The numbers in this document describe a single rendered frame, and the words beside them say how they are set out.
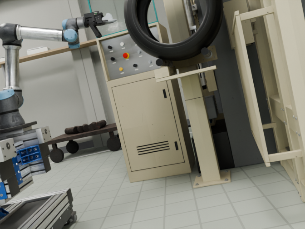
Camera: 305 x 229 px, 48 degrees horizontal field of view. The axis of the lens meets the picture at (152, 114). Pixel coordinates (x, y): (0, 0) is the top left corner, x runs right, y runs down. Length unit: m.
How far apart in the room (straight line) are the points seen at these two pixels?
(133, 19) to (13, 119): 0.94
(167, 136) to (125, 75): 0.63
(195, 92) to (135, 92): 0.63
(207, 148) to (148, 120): 0.63
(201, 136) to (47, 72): 4.12
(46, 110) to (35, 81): 0.54
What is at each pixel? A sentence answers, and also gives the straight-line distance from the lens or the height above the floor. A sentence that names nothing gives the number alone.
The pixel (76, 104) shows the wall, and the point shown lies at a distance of 6.02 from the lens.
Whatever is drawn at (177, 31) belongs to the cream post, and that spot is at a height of 1.11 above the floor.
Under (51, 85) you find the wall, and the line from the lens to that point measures 6.14.
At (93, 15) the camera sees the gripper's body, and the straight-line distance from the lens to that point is 2.30.
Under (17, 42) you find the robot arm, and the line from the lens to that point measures 2.40.
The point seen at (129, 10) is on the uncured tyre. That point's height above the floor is 1.24.
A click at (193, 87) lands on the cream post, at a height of 0.70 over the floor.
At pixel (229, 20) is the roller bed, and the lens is 2.38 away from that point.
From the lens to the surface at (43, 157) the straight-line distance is 2.18.
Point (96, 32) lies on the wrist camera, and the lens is 2.29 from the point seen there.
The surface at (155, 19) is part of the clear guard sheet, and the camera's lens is 2.89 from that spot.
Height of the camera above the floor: 0.75
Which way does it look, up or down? 4 degrees down
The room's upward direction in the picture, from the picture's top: 13 degrees counter-clockwise
